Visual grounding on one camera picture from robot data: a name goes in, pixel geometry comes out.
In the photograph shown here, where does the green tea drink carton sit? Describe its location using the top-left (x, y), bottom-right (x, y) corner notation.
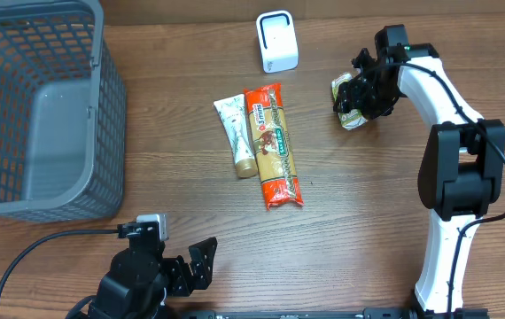
top-left (330, 72), bottom-right (367, 130)

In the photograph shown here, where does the San Remo spaghetti pack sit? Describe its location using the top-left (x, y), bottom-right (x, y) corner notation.
top-left (245, 83), bottom-right (304, 208)

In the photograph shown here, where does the white bamboo tube bottle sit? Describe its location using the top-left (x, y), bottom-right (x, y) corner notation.
top-left (213, 94), bottom-right (258, 178)

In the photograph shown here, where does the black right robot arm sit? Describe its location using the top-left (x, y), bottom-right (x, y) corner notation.
top-left (331, 25), bottom-right (505, 318)

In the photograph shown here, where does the white barcode scanner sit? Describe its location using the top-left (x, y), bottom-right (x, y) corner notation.
top-left (256, 10), bottom-right (299, 74)

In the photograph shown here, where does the grey plastic basket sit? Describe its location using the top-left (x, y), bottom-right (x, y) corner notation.
top-left (0, 0), bottom-right (127, 222)

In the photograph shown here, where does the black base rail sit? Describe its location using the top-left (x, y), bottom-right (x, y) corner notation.
top-left (179, 307), bottom-right (490, 319)

